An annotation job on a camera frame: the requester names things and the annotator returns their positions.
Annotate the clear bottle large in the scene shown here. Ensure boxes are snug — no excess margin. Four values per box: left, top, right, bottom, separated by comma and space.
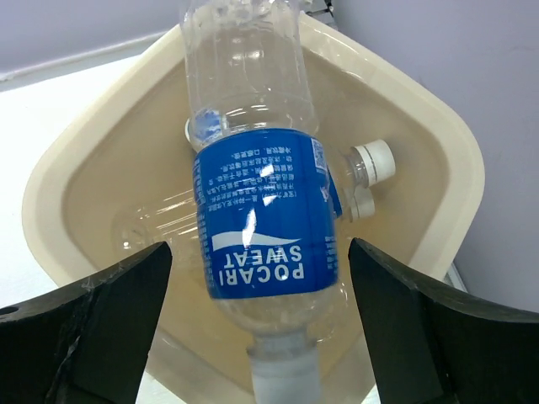
180, 0, 318, 152

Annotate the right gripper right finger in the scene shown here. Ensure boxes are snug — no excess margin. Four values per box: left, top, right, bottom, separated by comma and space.
349, 238, 538, 403

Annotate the beige plastic bin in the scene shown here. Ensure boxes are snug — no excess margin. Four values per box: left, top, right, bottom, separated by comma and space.
22, 16, 484, 403

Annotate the blue label bottle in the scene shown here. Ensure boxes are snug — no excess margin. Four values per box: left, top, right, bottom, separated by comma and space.
193, 128, 339, 403
111, 189, 201, 267

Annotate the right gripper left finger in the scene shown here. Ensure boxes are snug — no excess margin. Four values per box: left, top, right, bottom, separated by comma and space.
1, 242, 172, 403

